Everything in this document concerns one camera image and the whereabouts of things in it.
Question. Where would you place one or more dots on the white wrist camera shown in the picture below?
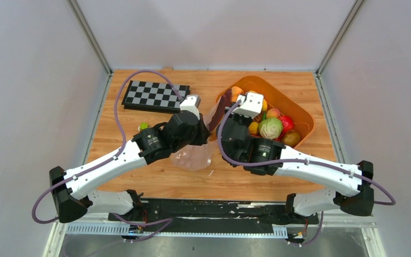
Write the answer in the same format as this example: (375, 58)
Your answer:
(191, 103)
(250, 105)

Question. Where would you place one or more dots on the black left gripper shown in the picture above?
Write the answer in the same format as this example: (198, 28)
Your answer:
(204, 132)

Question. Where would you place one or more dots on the small yellow toy fruit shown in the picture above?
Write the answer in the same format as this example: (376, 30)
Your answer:
(253, 128)

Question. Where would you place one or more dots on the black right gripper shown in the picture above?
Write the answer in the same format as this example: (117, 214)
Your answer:
(245, 119)

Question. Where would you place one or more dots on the orange toy sausage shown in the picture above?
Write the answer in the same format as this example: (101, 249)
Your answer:
(217, 115)

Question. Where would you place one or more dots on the brown toy potato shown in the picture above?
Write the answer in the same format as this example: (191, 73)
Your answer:
(291, 138)

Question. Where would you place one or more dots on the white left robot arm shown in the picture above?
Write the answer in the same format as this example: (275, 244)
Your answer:
(74, 191)

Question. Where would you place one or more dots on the orange plastic basket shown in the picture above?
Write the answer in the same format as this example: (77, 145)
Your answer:
(304, 122)

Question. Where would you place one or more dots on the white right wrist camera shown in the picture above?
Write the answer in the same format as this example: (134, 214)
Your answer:
(250, 105)

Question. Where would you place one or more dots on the red green brick car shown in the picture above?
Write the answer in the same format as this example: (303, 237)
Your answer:
(143, 126)

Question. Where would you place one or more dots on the black white checkerboard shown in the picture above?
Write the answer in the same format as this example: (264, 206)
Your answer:
(151, 96)

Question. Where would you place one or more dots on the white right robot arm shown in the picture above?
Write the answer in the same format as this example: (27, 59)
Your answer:
(346, 186)

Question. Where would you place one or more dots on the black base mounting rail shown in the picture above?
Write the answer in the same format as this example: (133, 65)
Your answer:
(212, 216)

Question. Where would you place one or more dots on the green toy cabbage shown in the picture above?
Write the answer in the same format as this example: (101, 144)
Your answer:
(270, 128)

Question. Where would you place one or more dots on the clear zip top bag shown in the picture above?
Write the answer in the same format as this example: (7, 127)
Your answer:
(194, 158)

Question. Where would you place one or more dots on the orange toy fruit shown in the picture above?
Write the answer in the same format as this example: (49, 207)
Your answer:
(235, 92)

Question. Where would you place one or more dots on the red toy apple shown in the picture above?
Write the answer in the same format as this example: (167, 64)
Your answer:
(287, 122)

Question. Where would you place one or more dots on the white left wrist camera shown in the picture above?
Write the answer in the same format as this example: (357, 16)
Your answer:
(191, 103)

